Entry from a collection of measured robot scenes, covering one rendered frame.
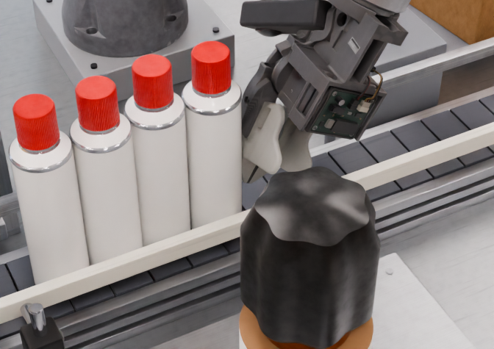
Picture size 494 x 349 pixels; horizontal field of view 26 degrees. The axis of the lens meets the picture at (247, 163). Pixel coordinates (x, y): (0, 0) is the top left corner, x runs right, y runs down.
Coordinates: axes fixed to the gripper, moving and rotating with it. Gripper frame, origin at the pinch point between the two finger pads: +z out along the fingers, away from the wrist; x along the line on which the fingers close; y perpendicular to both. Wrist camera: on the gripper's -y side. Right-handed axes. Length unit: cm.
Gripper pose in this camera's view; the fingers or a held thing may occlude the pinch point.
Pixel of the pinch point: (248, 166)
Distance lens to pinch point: 101.3
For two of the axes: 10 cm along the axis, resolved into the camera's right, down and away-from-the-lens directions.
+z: -4.4, 8.0, 4.1
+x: 7.7, 1.1, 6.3
